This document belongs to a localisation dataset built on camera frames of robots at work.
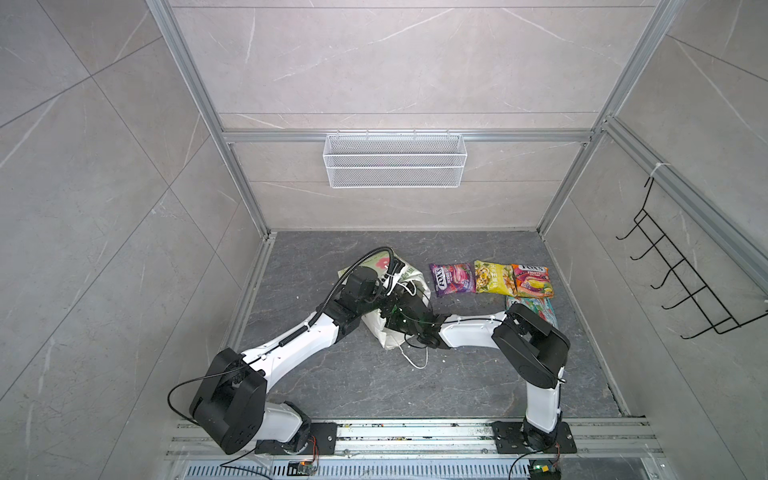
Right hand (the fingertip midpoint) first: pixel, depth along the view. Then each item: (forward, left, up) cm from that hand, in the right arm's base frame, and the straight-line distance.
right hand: (380, 314), depth 93 cm
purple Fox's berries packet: (+14, -25, -2) cm, 29 cm away
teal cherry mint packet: (+2, -53, -2) cm, 53 cm away
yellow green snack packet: (+13, -40, 0) cm, 42 cm away
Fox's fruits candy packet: (+12, -53, -1) cm, 54 cm away
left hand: (+2, -7, +16) cm, 18 cm away
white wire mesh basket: (+45, -6, +26) cm, 52 cm away
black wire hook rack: (-18, -70, +28) cm, 78 cm away
